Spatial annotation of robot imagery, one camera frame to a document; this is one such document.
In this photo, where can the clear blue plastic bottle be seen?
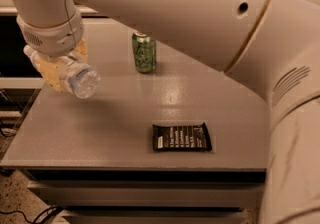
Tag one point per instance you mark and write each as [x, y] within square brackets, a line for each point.
[83, 78]

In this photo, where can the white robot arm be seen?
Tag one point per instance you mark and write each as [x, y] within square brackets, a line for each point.
[272, 48]

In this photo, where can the green soda can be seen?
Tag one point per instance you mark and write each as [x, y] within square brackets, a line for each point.
[144, 51]

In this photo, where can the grey drawer cabinet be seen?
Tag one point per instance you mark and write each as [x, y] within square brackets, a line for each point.
[96, 158]

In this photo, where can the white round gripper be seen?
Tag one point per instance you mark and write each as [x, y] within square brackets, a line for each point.
[55, 40]

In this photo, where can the black snack bar wrapper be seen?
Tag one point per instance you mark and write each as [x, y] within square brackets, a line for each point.
[181, 138]

